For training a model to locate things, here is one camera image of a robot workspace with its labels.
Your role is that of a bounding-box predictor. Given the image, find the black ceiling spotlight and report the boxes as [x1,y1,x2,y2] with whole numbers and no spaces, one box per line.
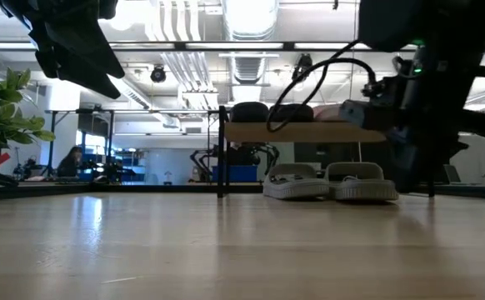
[150,64,168,83]
[291,52,314,84]

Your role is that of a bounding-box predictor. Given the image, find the white fabric divider panel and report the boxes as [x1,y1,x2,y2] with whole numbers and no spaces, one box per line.
[450,135,485,184]

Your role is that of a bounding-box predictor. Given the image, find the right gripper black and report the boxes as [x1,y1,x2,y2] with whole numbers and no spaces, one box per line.
[387,124,471,193]

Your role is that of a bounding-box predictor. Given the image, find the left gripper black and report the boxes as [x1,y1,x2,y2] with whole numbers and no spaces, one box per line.
[0,0,126,100]

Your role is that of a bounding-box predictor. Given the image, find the black overhead light bar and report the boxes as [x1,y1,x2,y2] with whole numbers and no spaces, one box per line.
[0,40,418,53]

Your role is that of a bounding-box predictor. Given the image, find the grey laptop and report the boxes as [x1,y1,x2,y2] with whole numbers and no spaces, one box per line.
[445,163,463,185]

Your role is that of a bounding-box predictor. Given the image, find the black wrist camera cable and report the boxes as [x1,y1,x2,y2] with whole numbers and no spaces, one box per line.
[266,39,378,133]

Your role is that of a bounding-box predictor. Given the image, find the person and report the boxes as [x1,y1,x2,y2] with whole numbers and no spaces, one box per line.
[56,145,85,179]

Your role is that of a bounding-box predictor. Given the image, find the black rubber slide sandal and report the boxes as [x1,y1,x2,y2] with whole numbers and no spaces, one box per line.
[268,103,315,123]
[228,101,270,123]

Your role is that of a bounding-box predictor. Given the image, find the pink rubber slide sandal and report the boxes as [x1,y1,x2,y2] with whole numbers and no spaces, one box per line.
[312,103,346,123]

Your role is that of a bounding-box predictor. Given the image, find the green leafy plant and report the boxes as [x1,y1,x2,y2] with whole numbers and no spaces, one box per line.
[0,68,57,150]

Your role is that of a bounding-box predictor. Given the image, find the wooden shelf with black frame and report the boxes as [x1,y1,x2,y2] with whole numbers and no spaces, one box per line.
[216,105,438,199]

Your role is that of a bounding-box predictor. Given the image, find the grey rubber slide sandal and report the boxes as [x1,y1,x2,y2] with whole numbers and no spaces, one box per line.
[324,161,400,203]
[262,162,331,201]

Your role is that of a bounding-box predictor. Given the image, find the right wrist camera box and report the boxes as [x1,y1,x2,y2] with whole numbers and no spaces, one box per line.
[337,98,395,132]

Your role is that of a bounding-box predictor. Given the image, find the blue storage bin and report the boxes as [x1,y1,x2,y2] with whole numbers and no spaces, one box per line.
[211,164,259,183]

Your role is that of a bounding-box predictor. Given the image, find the black room divider panels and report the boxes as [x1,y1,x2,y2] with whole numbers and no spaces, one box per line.
[294,142,393,168]

